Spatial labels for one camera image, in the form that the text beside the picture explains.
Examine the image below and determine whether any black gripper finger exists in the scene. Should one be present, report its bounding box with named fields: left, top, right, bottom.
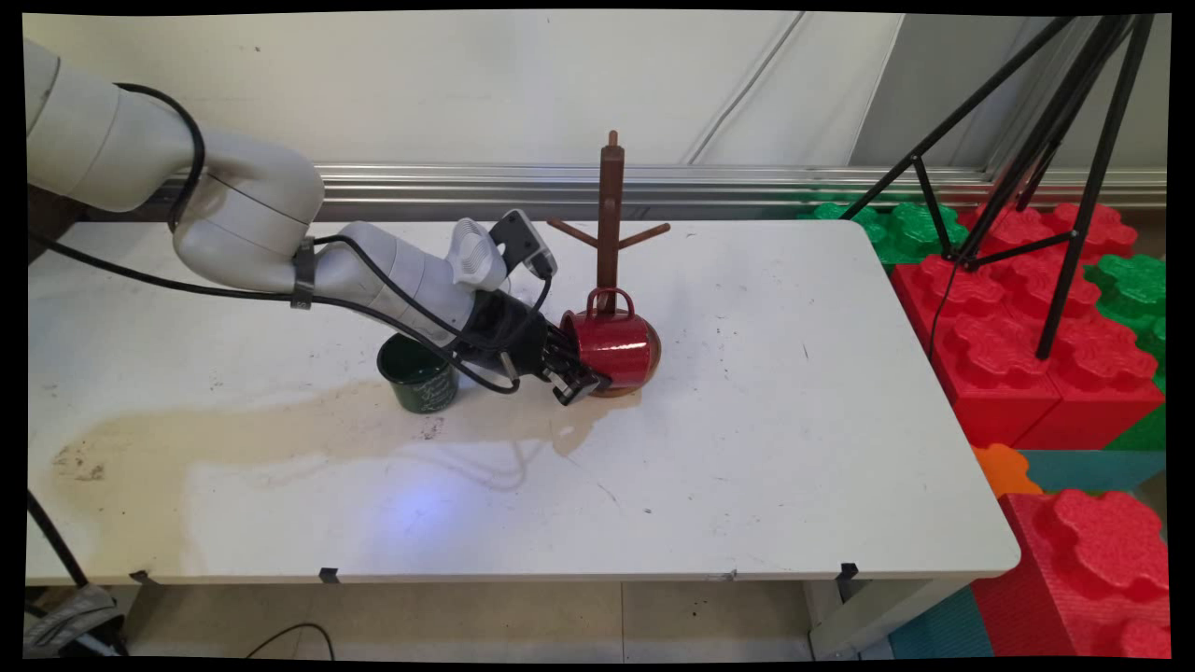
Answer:
left=549, top=367, right=612, bottom=408
left=546, top=329, right=586, bottom=371

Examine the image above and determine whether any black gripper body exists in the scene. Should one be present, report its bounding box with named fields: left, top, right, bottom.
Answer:
left=460, top=289, right=572, bottom=384

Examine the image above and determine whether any red enamel mug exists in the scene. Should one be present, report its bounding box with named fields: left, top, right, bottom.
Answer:
left=558, top=287, right=655, bottom=394

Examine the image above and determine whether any dark green enamel mug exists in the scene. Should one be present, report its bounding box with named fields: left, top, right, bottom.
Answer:
left=376, top=332, right=461, bottom=415

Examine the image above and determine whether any brown wooden mug tree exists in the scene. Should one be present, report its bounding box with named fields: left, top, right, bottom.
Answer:
left=545, top=131, right=673, bottom=400

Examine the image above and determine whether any green foam block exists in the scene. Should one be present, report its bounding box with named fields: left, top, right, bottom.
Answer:
left=799, top=200, right=972, bottom=268
left=1083, top=253, right=1168, bottom=393

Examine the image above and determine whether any white table leg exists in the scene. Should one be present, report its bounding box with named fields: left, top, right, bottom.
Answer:
left=807, top=578, right=974, bottom=660

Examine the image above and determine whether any orange foam piece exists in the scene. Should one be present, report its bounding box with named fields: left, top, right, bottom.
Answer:
left=970, top=442, right=1045, bottom=499

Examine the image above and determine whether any teal foam mat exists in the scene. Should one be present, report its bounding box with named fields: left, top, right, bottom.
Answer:
left=1016, top=449, right=1168, bottom=497

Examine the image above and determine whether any grey plastic floor object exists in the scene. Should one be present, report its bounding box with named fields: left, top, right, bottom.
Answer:
left=23, top=582, right=129, bottom=660

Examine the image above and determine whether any large red foam block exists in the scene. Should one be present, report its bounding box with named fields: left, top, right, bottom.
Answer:
left=969, top=488, right=1174, bottom=660

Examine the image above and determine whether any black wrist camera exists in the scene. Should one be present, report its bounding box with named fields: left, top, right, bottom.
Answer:
left=489, top=208, right=559, bottom=281

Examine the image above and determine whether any aluminium wall rail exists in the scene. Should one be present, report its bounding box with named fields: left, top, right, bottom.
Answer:
left=140, top=162, right=1168, bottom=212

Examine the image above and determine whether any black floor cable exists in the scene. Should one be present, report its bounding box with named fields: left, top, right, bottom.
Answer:
left=244, top=623, right=336, bottom=660

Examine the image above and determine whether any black camera tripod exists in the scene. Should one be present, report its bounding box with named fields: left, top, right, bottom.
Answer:
left=838, top=13, right=1157, bottom=361

